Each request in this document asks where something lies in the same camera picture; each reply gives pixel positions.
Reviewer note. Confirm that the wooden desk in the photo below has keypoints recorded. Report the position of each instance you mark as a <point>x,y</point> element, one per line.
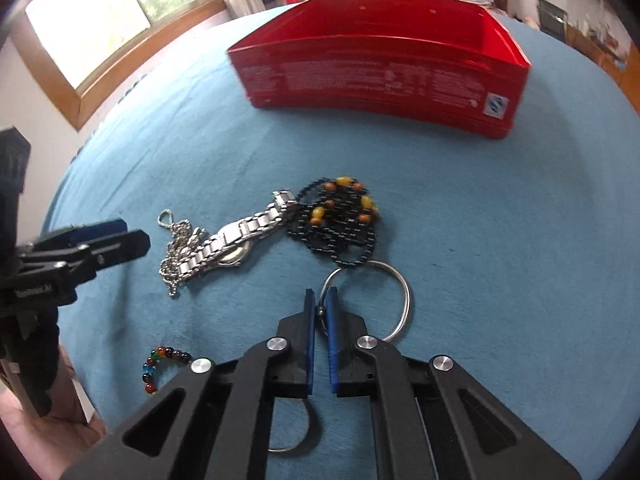
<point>624,71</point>

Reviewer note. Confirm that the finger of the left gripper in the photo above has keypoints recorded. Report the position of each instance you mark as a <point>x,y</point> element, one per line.
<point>112,250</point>
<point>98,230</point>

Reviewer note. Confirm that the black office chair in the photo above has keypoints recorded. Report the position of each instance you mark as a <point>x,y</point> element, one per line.
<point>552,19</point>

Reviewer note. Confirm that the blue bed cover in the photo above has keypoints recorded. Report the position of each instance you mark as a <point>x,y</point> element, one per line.
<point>522,254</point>

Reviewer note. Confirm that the wooden framed window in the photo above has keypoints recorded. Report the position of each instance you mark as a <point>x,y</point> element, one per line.
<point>80,51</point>

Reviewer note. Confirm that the red tin box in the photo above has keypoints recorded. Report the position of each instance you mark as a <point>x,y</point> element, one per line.
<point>443,61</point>

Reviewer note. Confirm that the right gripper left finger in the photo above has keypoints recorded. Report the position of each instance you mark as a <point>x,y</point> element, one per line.
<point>211,421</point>

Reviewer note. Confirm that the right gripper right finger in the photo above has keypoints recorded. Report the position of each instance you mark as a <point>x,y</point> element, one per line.
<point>432,420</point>

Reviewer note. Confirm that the silver metal wristwatch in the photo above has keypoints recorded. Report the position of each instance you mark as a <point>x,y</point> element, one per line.
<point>193,251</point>

